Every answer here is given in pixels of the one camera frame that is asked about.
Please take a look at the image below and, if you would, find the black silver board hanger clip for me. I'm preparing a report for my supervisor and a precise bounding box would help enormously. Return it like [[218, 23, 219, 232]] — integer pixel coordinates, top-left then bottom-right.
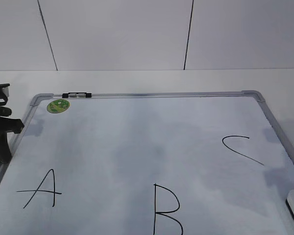
[[61, 92, 92, 99]]

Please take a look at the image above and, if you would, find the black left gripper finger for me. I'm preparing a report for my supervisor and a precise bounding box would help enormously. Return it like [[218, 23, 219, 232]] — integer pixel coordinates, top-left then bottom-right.
[[2, 118, 25, 134], [0, 130, 12, 164]]

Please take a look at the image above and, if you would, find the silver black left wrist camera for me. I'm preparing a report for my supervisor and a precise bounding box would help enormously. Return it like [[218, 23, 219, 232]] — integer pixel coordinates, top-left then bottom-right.
[[0, 83, 10, 101]]

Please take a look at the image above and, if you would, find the white whiteboard with aluminium frame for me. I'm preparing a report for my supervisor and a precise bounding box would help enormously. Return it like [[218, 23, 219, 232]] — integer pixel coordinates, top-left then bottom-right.
[[0, 91, 294, 235]]

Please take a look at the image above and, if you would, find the green round magnet sticker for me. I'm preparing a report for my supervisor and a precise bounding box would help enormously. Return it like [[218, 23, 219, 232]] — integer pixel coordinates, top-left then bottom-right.
[[47, 99, 70, 114]]

